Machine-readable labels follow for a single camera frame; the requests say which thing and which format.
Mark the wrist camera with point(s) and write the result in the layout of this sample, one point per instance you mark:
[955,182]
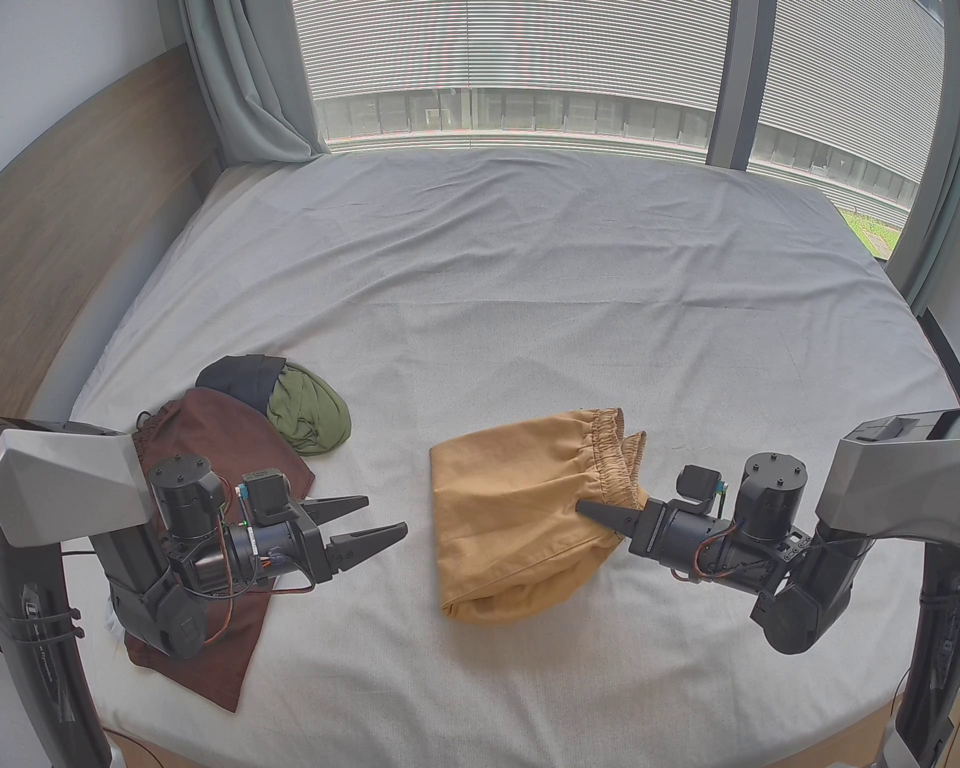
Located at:
[264,495]
[701,486]

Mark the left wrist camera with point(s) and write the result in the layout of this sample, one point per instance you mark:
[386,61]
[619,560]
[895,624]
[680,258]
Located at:
[264,495]

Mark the black garment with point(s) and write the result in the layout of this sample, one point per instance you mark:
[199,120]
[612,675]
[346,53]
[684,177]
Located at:
[236,379]

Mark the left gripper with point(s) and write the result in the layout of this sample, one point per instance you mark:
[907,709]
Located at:
[289,547]

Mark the grey-green curtain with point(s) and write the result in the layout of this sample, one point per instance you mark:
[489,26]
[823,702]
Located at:
[941,247]
[240,90]

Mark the green garment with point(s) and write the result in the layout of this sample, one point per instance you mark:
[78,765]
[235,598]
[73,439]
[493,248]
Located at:
[307,409]

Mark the tan shorts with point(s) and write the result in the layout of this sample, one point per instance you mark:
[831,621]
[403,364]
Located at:
[510,510]

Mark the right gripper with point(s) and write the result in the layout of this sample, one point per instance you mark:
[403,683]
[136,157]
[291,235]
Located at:
[675,540]

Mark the bed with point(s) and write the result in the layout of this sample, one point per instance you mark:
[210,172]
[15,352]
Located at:
[525,247]

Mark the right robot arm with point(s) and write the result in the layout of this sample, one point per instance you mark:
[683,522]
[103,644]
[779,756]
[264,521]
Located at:
[847,540]

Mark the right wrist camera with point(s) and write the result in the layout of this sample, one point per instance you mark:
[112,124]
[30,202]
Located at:
[701,486]

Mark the white garment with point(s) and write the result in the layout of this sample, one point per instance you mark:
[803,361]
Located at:
[114,626]

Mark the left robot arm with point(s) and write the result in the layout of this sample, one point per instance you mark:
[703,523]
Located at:
[90,525]

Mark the brown garment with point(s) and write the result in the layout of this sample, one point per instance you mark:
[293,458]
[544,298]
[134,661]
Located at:
[217,427]

